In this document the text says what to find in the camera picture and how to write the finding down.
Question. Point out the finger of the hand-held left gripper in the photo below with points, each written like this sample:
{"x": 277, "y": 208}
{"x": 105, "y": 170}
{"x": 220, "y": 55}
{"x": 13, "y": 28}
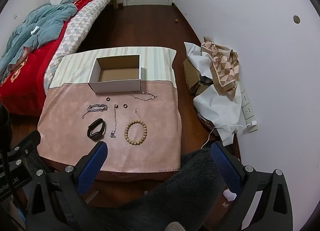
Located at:
{"x": 25, "y": 143}

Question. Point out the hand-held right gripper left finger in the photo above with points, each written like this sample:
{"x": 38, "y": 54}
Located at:
{"x": 92, "y": 166}

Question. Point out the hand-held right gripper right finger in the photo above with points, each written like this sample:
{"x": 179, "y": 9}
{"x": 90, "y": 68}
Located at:
{"x": 225, "y": 168}

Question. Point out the black smart band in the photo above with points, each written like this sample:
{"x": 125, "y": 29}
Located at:
{"x": 96, "y": 136}

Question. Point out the white cardboard box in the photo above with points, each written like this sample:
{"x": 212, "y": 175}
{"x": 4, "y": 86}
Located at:
{"x": 117, "y": 87}

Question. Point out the crumpled white tissue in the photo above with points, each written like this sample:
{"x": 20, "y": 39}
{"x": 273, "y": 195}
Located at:
{"x": 229, "y": 194}

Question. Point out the pile of cloth and boxes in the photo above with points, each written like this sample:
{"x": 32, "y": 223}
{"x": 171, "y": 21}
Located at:
{"x": 217, "y": 111}

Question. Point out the red blanket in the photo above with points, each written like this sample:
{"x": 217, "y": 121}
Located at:
{"x": 27, "y": 76}

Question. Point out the dark fleece clothing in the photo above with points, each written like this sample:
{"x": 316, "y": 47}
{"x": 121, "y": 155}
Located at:
{"x": 162, "y": 196}

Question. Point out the pink striped table mat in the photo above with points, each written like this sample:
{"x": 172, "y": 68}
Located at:
{"x": 155, "y": 126}

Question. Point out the brown diamond pattern scarf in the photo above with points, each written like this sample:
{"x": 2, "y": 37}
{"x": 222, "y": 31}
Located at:
{"x": 225, "y": 71}

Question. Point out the brown cardboard box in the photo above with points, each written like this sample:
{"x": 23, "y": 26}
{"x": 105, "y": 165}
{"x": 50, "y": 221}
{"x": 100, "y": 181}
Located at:
{"x": 191, "y": 76}

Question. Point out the checked quilt with red blanket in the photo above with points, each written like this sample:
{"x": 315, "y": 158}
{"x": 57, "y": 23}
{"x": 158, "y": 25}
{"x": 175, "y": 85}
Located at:
{"x": 75, "y": 33}

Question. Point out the white wall socket strip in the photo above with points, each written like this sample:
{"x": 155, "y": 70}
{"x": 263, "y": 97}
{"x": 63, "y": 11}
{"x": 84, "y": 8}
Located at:
{"x": 246, "y": 103}

